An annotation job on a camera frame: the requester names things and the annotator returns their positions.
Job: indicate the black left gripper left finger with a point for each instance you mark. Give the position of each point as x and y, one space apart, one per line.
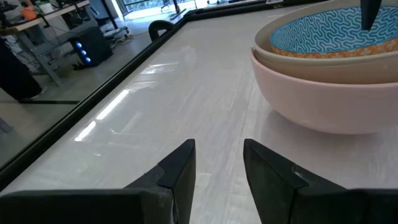
174 186

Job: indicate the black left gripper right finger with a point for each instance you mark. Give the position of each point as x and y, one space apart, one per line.
273 193

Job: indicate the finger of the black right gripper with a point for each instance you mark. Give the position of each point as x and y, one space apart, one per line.
370 12

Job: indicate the beige bowl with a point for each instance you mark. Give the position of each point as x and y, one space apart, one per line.
311 72

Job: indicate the large pale pink bowl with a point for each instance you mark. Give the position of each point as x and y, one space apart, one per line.
326 107

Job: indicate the black computer tower, blue lights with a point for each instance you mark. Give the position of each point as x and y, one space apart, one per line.
96 46

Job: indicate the black rolling stand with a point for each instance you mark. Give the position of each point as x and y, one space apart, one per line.
110 18

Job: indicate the person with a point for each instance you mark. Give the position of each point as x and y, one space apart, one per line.
15 74

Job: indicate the grey office desk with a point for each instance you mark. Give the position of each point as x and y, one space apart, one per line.
46 17

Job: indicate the white container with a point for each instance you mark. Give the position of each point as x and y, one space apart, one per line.
46 7

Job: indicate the orange object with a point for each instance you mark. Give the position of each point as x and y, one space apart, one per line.
28 13

